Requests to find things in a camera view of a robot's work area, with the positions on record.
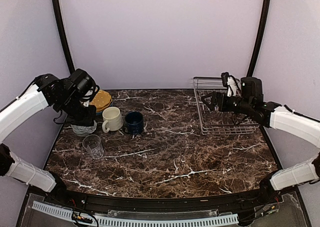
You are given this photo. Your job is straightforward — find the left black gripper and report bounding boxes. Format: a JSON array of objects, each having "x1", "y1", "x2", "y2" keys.
[{"x1": 56, "y1": 93, "x2": 97, "y2": 126}]

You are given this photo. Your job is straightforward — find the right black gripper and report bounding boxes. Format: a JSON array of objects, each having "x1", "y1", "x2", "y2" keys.
[{"x1": 201, "y1": 91, "x2": 253, "y2": 115}]

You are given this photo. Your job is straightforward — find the pale green bowl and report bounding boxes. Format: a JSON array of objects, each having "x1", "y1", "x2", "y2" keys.
[{"x1": 71, "y1": 120, "x2": 98, "y2": 138}]

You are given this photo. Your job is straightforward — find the clear drinking glass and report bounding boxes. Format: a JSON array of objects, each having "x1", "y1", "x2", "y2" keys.
[
  {"x1": 82, "y1": 134, "x2": 104, "y2": 159},
  {"x1": 70, "y1": 119, "x2": 98, "y2": 138}
]

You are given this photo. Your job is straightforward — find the yellow polka dot plate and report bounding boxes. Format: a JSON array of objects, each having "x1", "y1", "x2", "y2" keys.
[
  {"x1": 89, "y1": 90, "x2": 112, "y2": 109},
  {"x1": 96, "y1": 102, "x2": 113, "y2": 113}
]

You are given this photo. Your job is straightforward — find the cream ribbed mug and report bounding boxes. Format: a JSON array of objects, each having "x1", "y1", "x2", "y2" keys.
[{"x1": 102, "y1": 106, "x2": 124, "y2": 133}]

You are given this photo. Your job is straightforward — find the dark blue mug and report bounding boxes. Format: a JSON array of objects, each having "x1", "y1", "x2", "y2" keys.
[{"x1": 123, "y1": 111, "x2": 144, "y2": 135}]

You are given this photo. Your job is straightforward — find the blue polka dot plate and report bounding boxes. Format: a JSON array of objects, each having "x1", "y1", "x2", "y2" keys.
[{"x1": 96, "y1": 107, "x2": 109, "y2": 116}]

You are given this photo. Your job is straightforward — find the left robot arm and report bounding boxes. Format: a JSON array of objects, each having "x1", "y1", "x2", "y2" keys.
[{"x1": 0, "y1": 69, "x2": 100, "y2": 205}]

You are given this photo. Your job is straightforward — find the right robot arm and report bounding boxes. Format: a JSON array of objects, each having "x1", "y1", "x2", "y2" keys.
[{"x1": 201, "y1": 91, "x2": 320, "y2": 204}]

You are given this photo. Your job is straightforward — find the wire dish rack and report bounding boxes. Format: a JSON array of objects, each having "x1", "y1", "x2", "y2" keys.
[{"x1": 193, "y1": 76, "x2": 259, "y2": 135}]

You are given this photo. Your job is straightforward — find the white slotted cable duct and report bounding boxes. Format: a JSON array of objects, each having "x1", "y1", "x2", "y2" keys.
[{"x1": 32, "y1": 201, "x2": 239, "y2": 227}]

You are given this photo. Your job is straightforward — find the black front rail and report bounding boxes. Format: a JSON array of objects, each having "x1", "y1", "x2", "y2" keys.
[{"x1": 40, "y1": 189, "x2": 283, "y2": 214}]

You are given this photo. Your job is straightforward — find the left black frame post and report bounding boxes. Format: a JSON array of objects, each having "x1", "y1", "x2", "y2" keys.
[{"x1": 51, "y1": 0, "x2": 76, "y2": 74}]

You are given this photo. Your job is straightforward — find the black frame post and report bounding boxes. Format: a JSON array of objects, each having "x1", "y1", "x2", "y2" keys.
[
  {"x1": 246, "y1": 0, "x2": 271, "y2": 77},
  {"x1": 51, "y1": 0, "x2": 76, "y2": 74}
]

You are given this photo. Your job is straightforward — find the right black frame post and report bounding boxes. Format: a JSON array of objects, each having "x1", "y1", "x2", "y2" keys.
[{"x1": 246, "y1": 0, "x2": 271, "y2": 77}]

